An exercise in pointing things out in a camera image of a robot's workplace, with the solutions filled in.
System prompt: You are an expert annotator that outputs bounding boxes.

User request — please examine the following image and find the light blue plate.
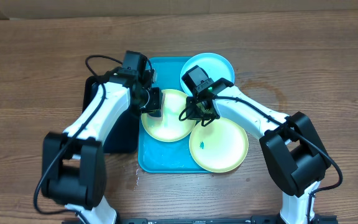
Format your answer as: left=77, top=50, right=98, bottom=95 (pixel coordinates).
left=180, top=53, right=235, bottom=96

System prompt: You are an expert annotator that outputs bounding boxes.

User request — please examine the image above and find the green scrubbing sponge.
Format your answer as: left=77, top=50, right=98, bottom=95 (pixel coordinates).
left=148, top=110, right=162, bottom=118

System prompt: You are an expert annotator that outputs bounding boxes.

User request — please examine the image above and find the blue plastic tray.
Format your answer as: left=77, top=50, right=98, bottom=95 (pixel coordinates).
left=138, top=57, right=207, bottom=173

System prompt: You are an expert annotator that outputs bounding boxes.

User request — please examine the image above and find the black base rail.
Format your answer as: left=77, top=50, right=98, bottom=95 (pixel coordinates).
left=62, top=214, right=338, bottom=224

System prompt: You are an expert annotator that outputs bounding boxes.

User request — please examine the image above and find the yellow plate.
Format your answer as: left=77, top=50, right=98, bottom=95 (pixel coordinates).
left=141, top=89, right=196, bottom=142
left=189, top=118, right=249, bottom=173

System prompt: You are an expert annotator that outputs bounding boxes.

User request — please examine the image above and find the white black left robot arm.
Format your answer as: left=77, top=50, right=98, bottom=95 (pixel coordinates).
left=33, top=50, right=162, bottom=223

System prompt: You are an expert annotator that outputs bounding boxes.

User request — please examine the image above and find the black plastic tray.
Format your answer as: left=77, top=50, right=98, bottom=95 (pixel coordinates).
left=82, top=77, right=140, bottom=154

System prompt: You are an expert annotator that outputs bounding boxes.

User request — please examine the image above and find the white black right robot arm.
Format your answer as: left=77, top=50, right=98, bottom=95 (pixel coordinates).
left=180, top=65, right=334, bottom=223

